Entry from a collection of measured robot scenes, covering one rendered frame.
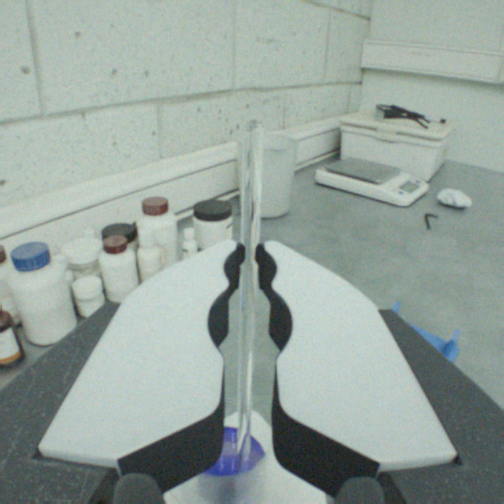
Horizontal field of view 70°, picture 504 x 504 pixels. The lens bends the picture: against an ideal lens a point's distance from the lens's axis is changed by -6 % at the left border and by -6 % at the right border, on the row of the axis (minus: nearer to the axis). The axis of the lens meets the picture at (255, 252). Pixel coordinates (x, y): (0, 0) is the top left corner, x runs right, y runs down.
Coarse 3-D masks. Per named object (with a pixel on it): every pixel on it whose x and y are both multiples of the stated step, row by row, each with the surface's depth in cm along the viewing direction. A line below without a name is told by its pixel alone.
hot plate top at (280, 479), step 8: (272, 464) 23; (272, 472) 23; (280, 472) 23; (288, 472) 23; (272, 480) 22; (280, 480) 22; (288, 480) 22; (296, 480) 22; (176, 488) 22; (272, 488) 22; (280, 488) 22; (288, 488) 22; (296, 488) 22; (304, 488) 22; (312, 488) 22; (168, 496) 21; (176, 496) 21; (272, 496) 21; (280, 496) 21; (288, 496) 21; (296, 496) 21; (304, 496) 21; (312, 496) 21; (320, 496) 21
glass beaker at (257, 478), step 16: (256, 400) 20; (256, 416) 20; (256, 432) 20; (192, 480) 16; (208, 480) 16; (224, 480) 16; (240, 480) 16; (256, 480) 17; (192, 496) 17; (208, 496) 17; (224, 496) 17; (240, 496) 17; (256, 496) 18
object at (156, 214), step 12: (144, 204) 55; (156, 204) 55; (168, 204) 57; (144, 216) 56; (156, 216) 55; (168, 216) 57; (156, 228) 55; (168, 228) 56; (156, 240) 56; (168, 240) 57; (168, 252) 58; (168, 264) 59
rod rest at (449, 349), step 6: (396, 306) 48; (396, 312) 48; (420, 330) 47; (456, 330) 44; (426, 336) 46; (432, 336) 46; (456, 336) 43; (432, 342) 45; (438, 342) 45; (444, 342) 45; (450, 342) 42; (456, 342) 44; (438, 348) 44; (444, 348) 44; (450, 348) 42; (456, 348) 44; (444, 354) 43; (450, 354) 44; (456, 354) 44
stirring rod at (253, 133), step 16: (256, 128) 10; (256, 144) 11; (256, 160) 11; (256, 176) 11; (256, 192) 11; (256, 208) 12; (256, 224) 12; (256, 240) 12; (256, 256) 12; (256, 272) 13; (240, 288) 13; (256, 288) 13; (240, 304) 13; (256, 304) 14; (240, 320) 14; (240, 336) 14; (240, 352) 14; (240, 368) 15; (240, 384) 15; (240, 400) 16; (240, 416) 16; (240, 432) 17; (240, 448) 17; (240, 464) 18
